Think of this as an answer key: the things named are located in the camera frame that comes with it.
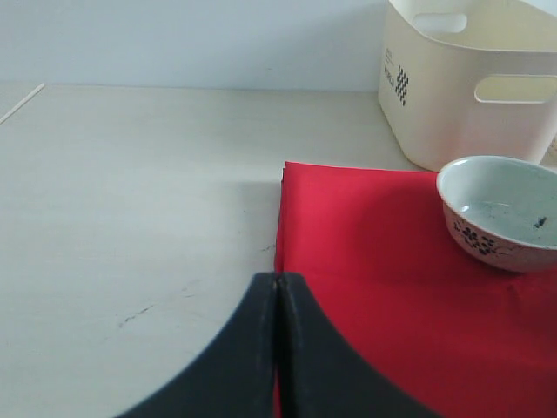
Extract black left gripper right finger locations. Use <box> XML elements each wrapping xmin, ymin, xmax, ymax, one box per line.
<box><xmin>278</xmin><ymin>273</ymin><xmax>437</xmax><ymax>417</ymax></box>

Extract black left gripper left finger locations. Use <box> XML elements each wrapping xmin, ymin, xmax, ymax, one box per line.
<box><xmin>121</xmin><ymin>273</ymin><xmax>278</xmax><ymax>418</ymax></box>

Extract red table cloth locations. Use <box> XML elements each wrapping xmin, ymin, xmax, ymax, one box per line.
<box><xmin>275</xmin><ymin>162</ymin><xmax>556</xmax><ymax>417</ymax></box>

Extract white ceramic bowl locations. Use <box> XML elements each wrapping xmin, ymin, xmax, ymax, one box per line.
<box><xmin>436</xmin><ymin>155</ymin><xmax>556</xmax><ymax>273</ymax></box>

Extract large cream plastic bin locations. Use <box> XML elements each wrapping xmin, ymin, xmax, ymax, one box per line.
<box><xmin>378</xmin><ymin>1</ymin><xmax>556</xmax><ymax>172</ymax></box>

